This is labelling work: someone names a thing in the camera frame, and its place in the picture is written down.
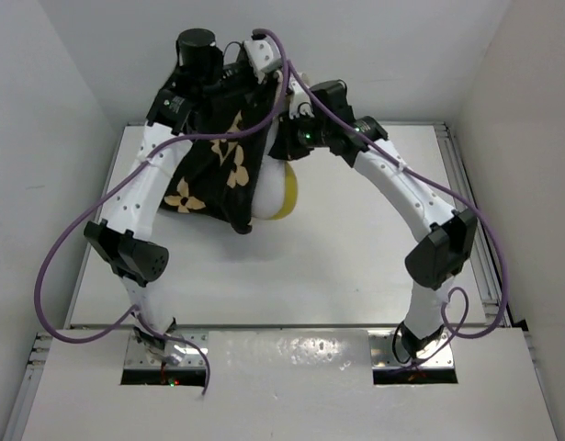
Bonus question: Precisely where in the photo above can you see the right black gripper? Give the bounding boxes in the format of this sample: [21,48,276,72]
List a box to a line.
[269,107,330,161]

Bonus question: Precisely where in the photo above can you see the cream yellow pillow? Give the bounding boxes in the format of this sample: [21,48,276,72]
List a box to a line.
[251,117,299,221]

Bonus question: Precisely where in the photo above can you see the black floral pillowcase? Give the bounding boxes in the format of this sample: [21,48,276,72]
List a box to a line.
[146,69,281,234]

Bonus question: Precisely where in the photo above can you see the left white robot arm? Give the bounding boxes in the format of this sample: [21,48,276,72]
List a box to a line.
[84,28,288,349]

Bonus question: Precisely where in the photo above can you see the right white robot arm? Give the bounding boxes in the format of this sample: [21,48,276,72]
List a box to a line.
[272,78,478,361]

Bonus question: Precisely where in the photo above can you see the white front cover board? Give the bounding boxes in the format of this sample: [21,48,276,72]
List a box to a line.
[24,330,555,440]

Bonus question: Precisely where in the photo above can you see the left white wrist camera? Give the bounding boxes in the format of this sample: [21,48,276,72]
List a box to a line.
[243,40,282,84]

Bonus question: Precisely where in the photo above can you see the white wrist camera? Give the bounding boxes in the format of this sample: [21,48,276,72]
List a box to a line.
[288,73,313,119]
[243,40,282,84]

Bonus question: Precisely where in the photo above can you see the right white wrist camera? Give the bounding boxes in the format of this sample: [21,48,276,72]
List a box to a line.
[288,73,313,119]

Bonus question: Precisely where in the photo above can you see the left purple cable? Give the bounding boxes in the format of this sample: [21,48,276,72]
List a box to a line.
[33,28,292,396]

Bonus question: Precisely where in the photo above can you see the purple cable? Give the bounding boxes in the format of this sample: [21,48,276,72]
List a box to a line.
[33,28,292,396]
[286,59,511,368]

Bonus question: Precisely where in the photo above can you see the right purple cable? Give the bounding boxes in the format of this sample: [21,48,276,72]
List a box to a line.
[286,59,511,368]

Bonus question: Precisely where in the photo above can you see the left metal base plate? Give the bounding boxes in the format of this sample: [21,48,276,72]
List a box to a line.
[124,333,208,370]

